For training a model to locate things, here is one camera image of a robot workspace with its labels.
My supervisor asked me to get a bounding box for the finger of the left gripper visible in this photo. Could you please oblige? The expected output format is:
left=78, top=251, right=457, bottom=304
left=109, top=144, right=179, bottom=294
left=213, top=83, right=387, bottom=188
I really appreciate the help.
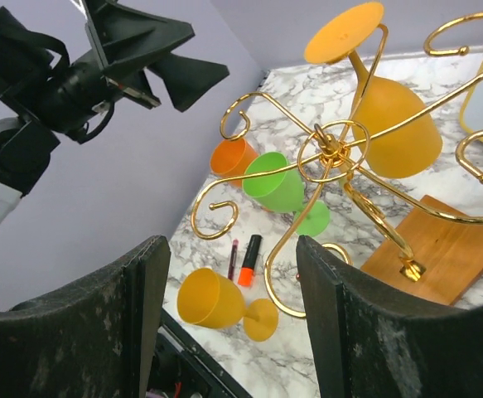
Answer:
left=147, top=53, right=229, bottom=112
left=83, top=1, right=195, bottom=79

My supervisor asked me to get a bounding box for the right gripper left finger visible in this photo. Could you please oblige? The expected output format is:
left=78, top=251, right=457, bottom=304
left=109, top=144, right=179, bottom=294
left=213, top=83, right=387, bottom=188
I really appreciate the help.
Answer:
left=0, top=236, right=170, bottom=397

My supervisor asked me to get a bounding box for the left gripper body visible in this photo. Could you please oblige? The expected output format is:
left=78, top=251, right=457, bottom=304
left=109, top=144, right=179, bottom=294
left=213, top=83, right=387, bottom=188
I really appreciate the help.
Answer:
left=51, top=1, right=161, bottom=143

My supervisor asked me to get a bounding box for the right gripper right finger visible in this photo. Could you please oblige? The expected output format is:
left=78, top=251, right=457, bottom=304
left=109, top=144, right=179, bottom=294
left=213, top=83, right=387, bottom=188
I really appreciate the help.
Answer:
left=296, top=236, right=483, bottom=397

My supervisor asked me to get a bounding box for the yellow plastic wine glass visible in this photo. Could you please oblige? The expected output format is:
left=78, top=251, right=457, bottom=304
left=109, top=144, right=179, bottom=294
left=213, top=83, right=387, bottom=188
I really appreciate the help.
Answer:
left=304, top=1, right=442, bottom=178
left=176, top=268, right=278, bottom=342

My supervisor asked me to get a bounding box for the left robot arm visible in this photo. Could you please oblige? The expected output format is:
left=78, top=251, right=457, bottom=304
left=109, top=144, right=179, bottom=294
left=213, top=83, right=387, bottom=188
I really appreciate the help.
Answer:
left=0, top=1, right=229, bottom=224

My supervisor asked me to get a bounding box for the orange plastic wine glass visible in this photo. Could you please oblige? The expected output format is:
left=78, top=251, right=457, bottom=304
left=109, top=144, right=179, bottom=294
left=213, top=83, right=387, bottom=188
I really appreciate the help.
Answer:
left=210, top=138, right=259, bottom=178

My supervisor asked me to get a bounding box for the yellow plastic wine glass front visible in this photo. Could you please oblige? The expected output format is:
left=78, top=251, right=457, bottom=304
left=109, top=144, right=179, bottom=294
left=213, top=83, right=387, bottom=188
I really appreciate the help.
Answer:
left=176, top=268, right=278, bottom=342

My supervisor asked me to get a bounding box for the green plastic wine glass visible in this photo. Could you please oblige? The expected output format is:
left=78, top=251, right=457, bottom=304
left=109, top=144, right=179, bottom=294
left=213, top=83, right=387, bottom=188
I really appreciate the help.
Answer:
left=242, top=152, right=331, bottom=237

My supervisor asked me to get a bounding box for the orange black highlighter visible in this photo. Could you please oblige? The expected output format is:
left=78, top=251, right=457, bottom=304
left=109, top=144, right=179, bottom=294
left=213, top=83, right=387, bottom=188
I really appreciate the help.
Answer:
left=238, top=234, right=263, bottom=287

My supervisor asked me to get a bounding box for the dark red pen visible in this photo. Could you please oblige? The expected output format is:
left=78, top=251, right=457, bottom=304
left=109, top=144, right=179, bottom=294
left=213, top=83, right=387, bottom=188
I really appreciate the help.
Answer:
left=227, top=239, right=239, bottom=281

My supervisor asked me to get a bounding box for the black front rail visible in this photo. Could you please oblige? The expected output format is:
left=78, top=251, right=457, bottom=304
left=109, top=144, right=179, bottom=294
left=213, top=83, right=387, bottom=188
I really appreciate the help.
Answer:
left=146, top=310, right=251, bottom=398

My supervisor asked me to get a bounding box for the gold wire wine glass rack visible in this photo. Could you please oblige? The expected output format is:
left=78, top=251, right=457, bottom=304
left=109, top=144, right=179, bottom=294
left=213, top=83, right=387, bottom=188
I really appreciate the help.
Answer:
left=191, top=12, right=483, bottom=319

